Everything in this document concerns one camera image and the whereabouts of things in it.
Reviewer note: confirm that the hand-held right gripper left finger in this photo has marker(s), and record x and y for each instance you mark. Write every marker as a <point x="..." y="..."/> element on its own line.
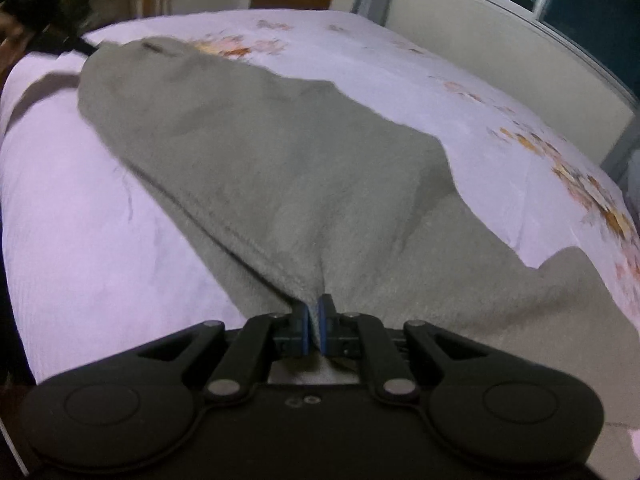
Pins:
<point x="300" y="327"/>

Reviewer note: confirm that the grey pants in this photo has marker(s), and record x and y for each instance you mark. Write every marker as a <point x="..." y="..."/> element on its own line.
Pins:
<point x="280" y="175"/>

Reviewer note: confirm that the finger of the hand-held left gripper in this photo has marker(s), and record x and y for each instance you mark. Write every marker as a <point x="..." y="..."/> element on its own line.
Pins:
<point x="82" y="46"/>

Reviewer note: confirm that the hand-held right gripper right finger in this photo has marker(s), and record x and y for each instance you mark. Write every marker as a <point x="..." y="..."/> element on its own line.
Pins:
<point x="326" y="325"/>

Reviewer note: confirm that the floral pink bed sheet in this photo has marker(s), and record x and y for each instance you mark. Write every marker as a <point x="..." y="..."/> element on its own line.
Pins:
<point x="85" y="260"/>

